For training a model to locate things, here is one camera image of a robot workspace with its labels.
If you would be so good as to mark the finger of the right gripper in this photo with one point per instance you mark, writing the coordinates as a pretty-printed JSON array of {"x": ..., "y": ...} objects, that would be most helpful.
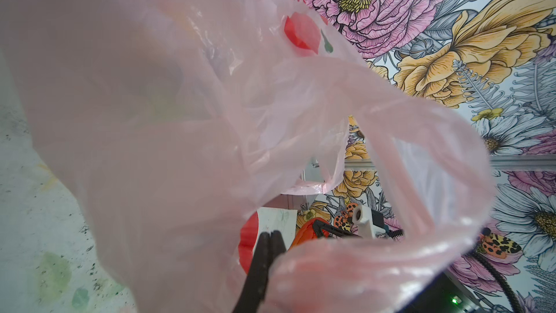
[{"x": 323, "y": 229}]

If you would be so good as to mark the silver metal case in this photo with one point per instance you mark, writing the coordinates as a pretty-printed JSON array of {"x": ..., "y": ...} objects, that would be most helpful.
[{"x": 312, "y": 173}]

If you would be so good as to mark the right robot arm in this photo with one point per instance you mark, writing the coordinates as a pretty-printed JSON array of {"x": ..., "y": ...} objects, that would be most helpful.
[{"x": 443, "y": 294}]

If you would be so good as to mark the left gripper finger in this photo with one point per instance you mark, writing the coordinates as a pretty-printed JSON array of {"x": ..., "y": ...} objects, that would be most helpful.
[{"x": 268, "y": 248}]

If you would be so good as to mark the red flower-shaped plate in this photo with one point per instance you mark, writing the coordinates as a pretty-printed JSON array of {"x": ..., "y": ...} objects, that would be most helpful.
[{"x": 249, "y": 234}]

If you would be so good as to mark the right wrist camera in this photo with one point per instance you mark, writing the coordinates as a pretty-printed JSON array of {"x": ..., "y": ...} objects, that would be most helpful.
[{"x": 369, "y": 223}]

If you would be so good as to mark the pink plastic bag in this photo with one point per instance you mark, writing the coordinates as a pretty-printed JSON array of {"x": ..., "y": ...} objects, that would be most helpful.
[{"x": 173, "y": 121}]

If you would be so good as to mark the red orange mango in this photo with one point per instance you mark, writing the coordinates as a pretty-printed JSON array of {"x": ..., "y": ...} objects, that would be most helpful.
[{"x": 306, "y": 233}]

